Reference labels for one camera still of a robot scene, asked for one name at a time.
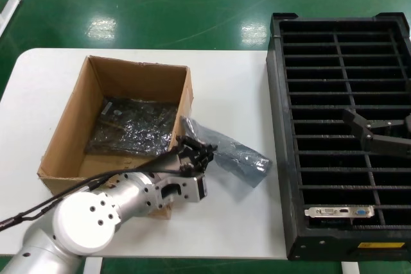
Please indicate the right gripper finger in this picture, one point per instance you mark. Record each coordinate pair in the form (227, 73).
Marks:
(398, 128)
(366, 139)

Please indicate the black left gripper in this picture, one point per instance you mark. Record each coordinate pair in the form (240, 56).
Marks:
(196, 163)

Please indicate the grey antistatic plastic bag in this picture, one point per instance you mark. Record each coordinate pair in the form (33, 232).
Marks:
(237, 158)

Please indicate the black graphics card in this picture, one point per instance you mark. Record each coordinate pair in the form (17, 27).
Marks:
(337, 212)

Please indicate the bagged graphics card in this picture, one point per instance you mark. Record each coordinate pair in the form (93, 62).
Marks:
(135, 133)

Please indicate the brown cardboard box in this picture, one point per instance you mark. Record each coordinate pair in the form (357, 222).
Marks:
(135, 78)

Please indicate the black slotted plastic crate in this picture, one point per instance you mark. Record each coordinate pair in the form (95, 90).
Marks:
(279, 126)

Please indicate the white table leg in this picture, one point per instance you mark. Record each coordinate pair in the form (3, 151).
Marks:
(94, 266)
(350, 268)

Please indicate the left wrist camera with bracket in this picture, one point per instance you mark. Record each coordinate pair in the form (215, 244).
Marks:
(189, 187)

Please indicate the white metal table frame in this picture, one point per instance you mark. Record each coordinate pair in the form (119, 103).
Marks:
(9, 11)

